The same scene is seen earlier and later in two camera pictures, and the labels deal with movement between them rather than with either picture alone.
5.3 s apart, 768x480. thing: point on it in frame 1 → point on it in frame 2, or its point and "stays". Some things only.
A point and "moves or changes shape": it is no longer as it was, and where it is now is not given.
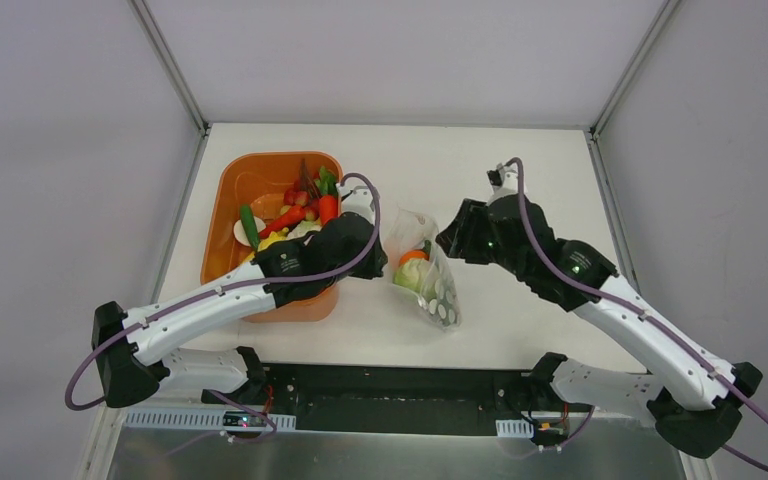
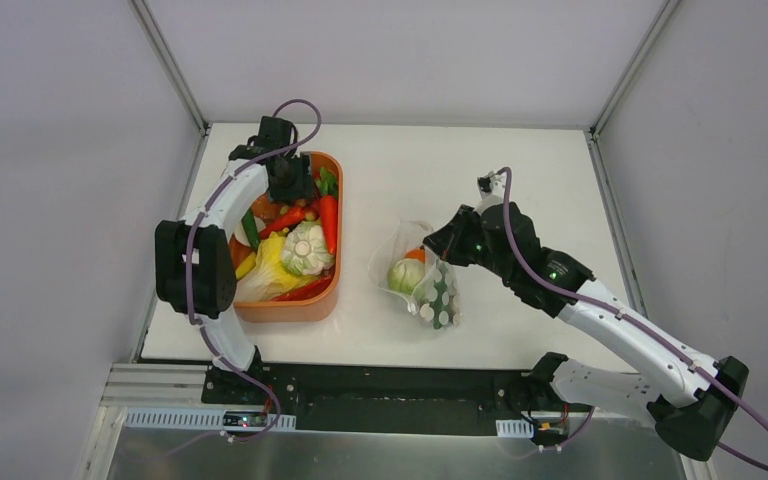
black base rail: (429, 398) stays
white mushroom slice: (240, 234) stays
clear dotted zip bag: (420, 266) moves or changes shape
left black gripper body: (371, 254) → (295, 187)
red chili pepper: (290, 218) stays
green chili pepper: (247, 217) stays
